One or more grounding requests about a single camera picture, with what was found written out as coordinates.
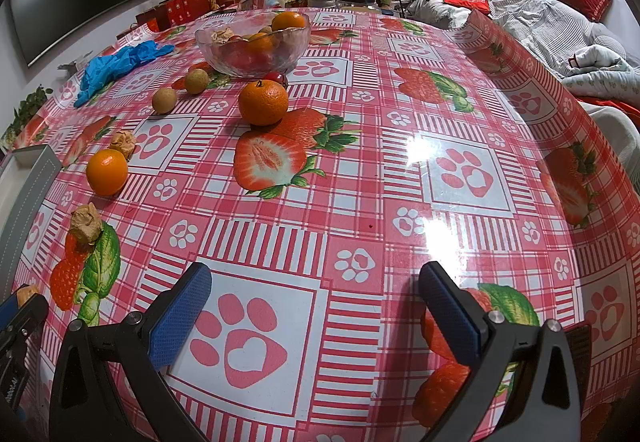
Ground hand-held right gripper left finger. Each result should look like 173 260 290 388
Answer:
49 263 212 442

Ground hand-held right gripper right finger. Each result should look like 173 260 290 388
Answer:
419 262 582 442

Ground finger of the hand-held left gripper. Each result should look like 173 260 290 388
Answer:
0 294 49 353

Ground shallow white cardboard tray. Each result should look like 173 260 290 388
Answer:
0 144 63 295

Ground small orange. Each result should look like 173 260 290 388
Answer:
86 148 129 196

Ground large orange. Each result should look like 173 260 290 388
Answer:
238 79 290 126

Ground green potted plant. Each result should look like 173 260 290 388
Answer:
5 84 53 138

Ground clear glass bowl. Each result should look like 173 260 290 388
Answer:
194 12 312 78

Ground blue disposable gloves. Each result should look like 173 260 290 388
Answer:
74 41 176 108

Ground white green patterned quilt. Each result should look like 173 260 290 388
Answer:
562 44 640 98

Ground stack of red gift boxes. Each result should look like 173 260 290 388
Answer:
135 0 238 30

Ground grey striped blanket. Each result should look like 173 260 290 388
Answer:
477 0 640 73

